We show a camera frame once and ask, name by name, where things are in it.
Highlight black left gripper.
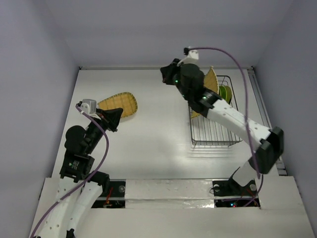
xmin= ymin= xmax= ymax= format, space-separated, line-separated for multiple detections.
xmin=85 ymin=107 xmax=124 ymax=153

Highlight fan-shaped bamboo tray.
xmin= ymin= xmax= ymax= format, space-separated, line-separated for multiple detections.
xmin=97 ymin=92 xmax=138 ymax=122

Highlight square bamboo tray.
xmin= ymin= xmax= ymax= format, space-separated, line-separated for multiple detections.
xmin=190 ymin=65 xmax=220 ymax=121

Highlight small green plate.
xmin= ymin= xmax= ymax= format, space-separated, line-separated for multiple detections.
xmin=224 ymin=86 xmax=232 ymax=104

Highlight large green plate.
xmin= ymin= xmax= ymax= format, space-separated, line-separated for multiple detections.
xmin=219 ymin=85 xmax=227 ymax=100

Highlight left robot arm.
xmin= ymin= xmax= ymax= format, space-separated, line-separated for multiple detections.
xmin=30 ymin=105 xmax=123 ymax=238

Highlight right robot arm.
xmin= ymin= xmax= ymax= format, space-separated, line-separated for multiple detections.
xmin=160 ymin=59 xmax=284 ymax=197

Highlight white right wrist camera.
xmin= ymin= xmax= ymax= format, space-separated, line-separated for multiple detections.
xmin=177 ymin=48 xmax=199 ymax=66

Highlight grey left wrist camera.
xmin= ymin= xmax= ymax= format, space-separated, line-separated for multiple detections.
xmin=79 ymin=99 xmax=97 ymax=117

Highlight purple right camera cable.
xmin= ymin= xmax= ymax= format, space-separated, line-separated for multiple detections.
xmin=183 ymin=46 xmax=264 ymax=208

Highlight grey wire dish rack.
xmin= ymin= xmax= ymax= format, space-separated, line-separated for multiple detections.
xmin=188 ymin=74 xmax=245 ymax=147

